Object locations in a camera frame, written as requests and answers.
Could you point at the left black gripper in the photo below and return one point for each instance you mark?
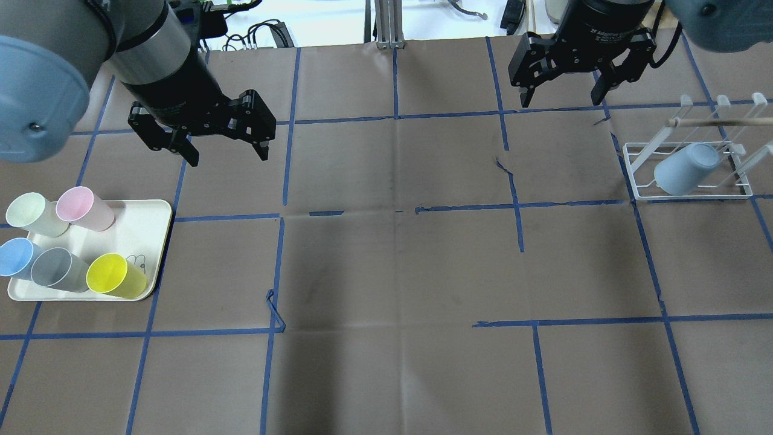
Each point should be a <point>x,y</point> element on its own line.
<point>173,93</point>

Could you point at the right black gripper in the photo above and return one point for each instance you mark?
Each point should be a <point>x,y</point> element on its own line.
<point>606,24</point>

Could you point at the light blue cup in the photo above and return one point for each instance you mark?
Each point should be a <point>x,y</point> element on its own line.
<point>683,171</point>

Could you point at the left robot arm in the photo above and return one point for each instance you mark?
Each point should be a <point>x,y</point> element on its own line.
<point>52,51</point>

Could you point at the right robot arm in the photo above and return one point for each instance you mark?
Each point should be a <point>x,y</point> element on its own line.
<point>717,26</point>

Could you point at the pink cup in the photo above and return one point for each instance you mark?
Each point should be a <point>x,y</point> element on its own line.
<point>80,206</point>

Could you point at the yellow cup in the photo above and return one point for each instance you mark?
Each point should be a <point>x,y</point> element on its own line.
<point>112,274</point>

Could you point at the pale green cup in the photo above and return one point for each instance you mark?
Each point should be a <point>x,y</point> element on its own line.
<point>34,213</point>

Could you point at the grey cup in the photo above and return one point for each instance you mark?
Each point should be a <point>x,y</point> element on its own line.
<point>59,269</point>

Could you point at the blue cup on tray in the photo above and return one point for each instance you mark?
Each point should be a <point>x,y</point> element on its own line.
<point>18,256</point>

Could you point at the cream plastic tray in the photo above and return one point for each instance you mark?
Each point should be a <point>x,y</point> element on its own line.
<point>139,233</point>

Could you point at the white wire cup rack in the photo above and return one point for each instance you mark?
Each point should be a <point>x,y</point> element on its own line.
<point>730,181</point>

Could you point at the aluminium frame post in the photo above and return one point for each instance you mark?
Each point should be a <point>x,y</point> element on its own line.
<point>389,24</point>

